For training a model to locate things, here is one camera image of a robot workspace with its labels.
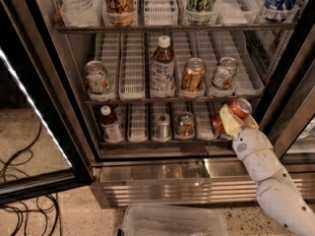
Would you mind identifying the steel fridge base grille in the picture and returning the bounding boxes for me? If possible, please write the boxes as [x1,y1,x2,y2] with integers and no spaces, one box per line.
[90,157,315,209]

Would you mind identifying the white green can middle left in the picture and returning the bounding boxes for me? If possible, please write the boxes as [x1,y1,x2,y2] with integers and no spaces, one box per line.
[85,60,108,93]

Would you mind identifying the green tall can top shelf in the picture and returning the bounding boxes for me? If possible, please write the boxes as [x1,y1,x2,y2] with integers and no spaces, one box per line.
[186,0,216,25]

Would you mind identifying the clear plastic bin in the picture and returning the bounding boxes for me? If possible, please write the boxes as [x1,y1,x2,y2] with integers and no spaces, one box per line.
[117,205,228,236]

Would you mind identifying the black floor cables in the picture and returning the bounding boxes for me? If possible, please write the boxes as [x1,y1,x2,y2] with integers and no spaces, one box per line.
[0,121,63,236]

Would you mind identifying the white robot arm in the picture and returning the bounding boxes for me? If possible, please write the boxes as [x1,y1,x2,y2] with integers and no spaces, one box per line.
[219,104,315,236]

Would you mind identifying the red coke can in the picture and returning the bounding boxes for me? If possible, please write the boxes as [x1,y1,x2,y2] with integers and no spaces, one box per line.
[212,97,252,133]

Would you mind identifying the brown can bottom shelf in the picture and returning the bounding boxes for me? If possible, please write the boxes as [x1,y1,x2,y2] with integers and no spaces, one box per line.
[176,112,195,137]

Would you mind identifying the white orange can middle right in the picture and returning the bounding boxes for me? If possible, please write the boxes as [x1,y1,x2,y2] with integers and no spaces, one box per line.
[212,56,238,90]

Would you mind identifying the clear water bottle top shelf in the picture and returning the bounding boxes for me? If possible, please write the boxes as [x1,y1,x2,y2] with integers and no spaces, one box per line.
[61,0,98,28]

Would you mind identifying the orange tall can top shelf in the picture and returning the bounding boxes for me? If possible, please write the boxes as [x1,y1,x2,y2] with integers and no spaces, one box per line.
[104,0,135,27]

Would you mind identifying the tall tea bottle middle shelf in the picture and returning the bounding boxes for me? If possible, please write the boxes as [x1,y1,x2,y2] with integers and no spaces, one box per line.
[151,35,175,97]

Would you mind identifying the gold can middle shelf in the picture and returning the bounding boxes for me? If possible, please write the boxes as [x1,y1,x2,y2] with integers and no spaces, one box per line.
[181,57,206,92]

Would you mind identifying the small tea bottle bottom shelf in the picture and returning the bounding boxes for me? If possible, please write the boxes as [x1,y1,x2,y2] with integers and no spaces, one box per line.
[100,105,123,144]

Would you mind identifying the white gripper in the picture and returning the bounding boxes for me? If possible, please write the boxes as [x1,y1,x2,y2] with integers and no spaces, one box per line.
[220,104,273,160]

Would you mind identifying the silver can bottom shelf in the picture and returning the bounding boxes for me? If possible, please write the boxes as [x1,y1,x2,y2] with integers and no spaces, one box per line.
[156,113,170,139]

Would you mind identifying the blue white can top shelf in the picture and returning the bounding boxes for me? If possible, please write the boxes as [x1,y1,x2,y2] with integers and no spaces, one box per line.
[262,0,296,23]

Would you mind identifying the open glass fridge door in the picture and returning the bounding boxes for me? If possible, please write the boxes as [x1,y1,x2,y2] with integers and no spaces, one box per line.
[0,0,93,206]

